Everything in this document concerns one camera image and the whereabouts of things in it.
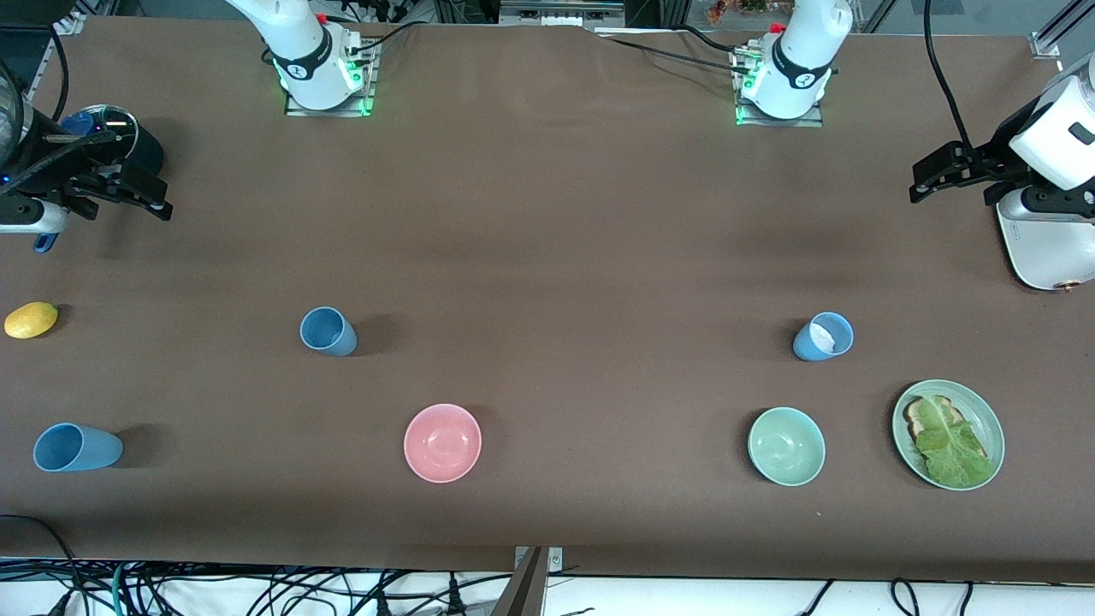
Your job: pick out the dark blue saucepan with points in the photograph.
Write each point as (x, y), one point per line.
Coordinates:
(147, 158)

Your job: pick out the metal table edge bracket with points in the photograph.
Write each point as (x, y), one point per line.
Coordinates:
(556, 560)

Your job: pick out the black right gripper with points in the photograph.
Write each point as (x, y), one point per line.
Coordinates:
(53, 174)

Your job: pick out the glass lid blue knob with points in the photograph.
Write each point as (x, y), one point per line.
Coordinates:
(115, 128)

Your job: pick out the aluminium frame profile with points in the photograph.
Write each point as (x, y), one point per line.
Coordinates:
(1048, 43)
(60, 43)

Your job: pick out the pale green bowl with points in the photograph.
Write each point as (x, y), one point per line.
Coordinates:
(786, 447)

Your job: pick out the green lettuce leaf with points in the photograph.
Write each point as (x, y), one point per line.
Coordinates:
(954, 449)

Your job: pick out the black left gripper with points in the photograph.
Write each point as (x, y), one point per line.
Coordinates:
(984, 163)

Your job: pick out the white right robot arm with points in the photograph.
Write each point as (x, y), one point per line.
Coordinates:
(299, 43)

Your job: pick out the grey metal box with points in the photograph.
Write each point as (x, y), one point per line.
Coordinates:
(560, 10)

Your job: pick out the blue cup white inside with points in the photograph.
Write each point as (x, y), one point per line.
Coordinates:
(804, 346)

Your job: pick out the slice of toast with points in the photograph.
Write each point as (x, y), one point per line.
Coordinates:
(917, 417)

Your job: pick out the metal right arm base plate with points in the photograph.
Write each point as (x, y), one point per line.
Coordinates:
(369, 79)

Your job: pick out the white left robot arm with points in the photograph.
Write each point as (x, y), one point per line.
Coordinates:
(804, 43)

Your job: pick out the dark metal post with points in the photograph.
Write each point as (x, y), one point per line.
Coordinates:
(522, 590)

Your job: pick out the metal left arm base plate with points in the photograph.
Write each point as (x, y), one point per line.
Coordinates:
(770, 122)

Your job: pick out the plain blue cup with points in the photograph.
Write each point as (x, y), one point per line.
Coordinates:
(329, 335)
(81, 449)

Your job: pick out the white toaster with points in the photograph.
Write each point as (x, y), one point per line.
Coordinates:
(1048, 257)

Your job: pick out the yellow lemon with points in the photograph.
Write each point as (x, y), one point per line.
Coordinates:
(31, 321)

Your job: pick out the pale green plate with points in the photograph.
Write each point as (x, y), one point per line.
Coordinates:
(984, 419)

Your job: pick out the pink bowl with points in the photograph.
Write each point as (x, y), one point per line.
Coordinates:
(442, 443)

